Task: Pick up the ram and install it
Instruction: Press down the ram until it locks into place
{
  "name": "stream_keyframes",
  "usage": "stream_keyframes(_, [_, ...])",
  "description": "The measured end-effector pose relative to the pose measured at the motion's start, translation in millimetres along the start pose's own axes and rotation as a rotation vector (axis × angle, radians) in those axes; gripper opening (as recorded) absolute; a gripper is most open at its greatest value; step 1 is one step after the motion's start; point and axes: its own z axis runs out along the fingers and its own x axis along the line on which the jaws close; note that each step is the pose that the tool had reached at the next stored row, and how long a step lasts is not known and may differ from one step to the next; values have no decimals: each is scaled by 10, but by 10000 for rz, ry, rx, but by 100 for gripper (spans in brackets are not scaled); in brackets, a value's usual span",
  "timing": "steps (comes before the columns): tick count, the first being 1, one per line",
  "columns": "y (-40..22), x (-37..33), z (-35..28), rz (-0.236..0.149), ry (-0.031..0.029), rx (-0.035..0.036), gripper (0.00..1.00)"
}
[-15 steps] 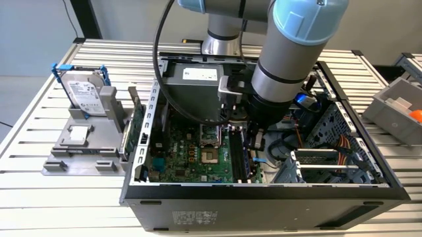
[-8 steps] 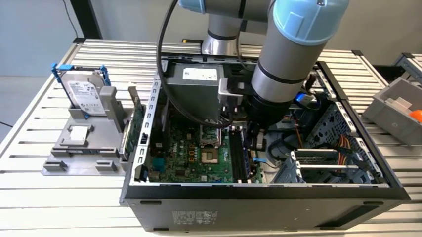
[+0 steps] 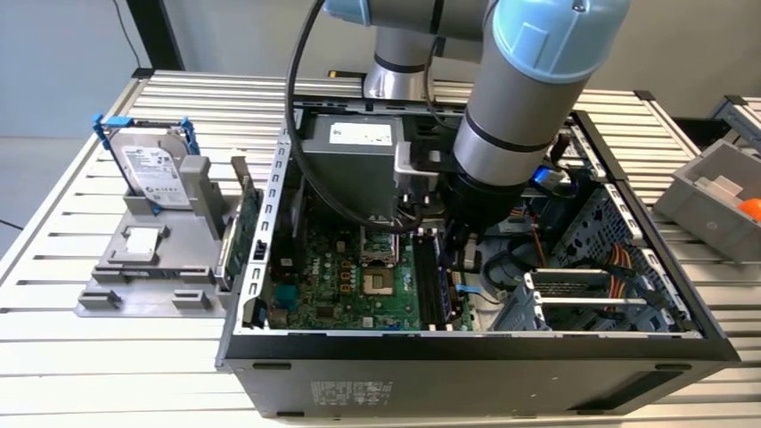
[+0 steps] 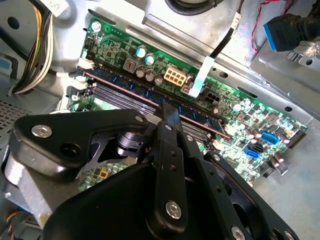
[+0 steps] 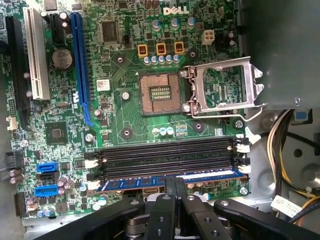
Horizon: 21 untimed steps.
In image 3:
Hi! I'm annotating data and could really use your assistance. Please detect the black RAM slot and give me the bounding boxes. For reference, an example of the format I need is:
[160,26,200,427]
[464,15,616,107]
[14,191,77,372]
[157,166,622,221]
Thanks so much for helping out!
[413,226,436,332]

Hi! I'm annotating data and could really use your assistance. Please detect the metal socket cover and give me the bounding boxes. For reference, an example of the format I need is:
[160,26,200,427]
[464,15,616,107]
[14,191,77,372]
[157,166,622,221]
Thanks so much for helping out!
[358,226,398,264]

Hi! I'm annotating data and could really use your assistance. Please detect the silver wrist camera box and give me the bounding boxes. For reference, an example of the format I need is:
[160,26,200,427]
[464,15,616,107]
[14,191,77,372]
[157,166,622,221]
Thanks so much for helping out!
[530,163,565,193]

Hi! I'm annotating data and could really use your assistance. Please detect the black frame post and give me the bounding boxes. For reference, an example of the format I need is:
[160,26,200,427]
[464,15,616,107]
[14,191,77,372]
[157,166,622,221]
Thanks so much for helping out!
[126,0,185,72]

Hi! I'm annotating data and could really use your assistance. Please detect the small camera on silver bracket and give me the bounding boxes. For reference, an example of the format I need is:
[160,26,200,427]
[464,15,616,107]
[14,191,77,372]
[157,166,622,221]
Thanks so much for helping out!
[393,141,441,191]

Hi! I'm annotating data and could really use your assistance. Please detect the small metal slat table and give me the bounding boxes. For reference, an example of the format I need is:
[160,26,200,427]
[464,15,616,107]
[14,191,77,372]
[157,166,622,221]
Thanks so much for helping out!
[710,95,761,155]

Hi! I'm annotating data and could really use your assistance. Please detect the black open PC case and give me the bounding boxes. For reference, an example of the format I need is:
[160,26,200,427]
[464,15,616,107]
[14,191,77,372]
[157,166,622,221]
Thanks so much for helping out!
[213,91,742,420]

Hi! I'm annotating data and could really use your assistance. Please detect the orange yellow red wires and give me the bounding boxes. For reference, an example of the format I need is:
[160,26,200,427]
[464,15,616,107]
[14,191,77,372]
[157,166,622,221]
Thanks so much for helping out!
[602,243,633,309]

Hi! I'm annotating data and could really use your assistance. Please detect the hard disk in blue carrier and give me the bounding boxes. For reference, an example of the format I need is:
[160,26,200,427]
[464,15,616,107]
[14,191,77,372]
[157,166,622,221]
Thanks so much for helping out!
[89,114,201,213]

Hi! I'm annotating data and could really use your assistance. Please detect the grey parts rack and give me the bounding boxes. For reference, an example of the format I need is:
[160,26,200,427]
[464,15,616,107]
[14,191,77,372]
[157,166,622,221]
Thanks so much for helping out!
[74,154,238,318]

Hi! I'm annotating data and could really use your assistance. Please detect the grey plastic bin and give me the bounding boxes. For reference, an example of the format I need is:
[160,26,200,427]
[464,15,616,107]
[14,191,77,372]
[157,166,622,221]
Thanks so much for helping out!
[653,138,761,268]

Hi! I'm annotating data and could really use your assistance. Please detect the silver disk bay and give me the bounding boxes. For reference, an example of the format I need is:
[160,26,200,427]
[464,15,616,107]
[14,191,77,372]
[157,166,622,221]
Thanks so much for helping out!
[521,266,650,332]

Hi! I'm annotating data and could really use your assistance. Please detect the grey power supply unit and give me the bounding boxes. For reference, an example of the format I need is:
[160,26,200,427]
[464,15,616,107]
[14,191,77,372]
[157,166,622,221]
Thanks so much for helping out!
[290,111,409,222]

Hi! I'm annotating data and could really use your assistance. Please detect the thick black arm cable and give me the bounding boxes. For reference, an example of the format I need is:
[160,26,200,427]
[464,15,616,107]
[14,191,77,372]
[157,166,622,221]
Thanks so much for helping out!
[282,0,433,233]

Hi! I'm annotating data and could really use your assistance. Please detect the black looped cable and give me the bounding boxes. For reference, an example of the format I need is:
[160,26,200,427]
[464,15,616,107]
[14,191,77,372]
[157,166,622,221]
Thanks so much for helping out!
[481,249,528,307]

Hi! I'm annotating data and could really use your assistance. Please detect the green motherboard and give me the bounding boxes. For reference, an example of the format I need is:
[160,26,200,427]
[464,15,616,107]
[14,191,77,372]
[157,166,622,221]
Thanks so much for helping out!
[265,222,477,333]

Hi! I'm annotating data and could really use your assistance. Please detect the orange ball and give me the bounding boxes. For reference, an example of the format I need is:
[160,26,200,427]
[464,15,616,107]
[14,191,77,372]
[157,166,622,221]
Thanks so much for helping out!
[734,198,761,223]

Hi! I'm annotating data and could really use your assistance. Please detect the green graphics card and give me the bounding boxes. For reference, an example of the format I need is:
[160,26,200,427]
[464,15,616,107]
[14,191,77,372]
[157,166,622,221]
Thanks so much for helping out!
[216,155,266,295]

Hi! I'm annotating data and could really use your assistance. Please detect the pale block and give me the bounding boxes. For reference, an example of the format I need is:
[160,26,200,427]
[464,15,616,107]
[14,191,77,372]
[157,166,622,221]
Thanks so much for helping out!
[694,175,745,197]

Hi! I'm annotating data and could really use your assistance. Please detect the thin orange wire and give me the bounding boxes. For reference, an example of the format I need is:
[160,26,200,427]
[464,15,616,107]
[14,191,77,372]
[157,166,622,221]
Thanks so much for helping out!
[530,225,546,268]

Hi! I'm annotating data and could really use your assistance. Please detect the CPU socket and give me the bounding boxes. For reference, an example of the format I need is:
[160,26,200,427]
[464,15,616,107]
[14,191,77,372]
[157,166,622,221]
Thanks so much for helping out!
[361,266,398,296]

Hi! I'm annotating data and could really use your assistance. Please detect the silver CPU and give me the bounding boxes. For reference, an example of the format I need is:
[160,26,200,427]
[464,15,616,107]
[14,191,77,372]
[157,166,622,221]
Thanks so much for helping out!
[124,227,161,254]

